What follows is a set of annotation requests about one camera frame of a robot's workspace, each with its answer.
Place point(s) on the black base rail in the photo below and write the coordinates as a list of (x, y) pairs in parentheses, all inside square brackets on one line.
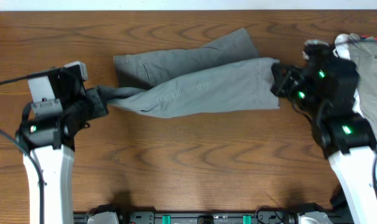
[(307, 213)]

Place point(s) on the olive grey garment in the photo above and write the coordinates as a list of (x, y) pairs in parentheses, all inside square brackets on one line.
[(364, 54)]

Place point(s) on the white garment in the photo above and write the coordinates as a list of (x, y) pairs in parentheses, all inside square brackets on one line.
[(342, 50)]

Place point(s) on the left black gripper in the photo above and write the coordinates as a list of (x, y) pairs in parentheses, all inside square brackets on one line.
[(94, 96)]

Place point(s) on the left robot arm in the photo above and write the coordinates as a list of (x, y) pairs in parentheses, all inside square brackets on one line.
[(49, 154)]

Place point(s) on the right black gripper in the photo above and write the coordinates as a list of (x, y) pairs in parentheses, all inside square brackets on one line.
[(282, 86)]

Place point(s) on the grey shorts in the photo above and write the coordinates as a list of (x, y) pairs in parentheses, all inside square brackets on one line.
[(226, 74)]

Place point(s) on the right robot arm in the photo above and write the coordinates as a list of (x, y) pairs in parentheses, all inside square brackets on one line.
[(324, 91)]

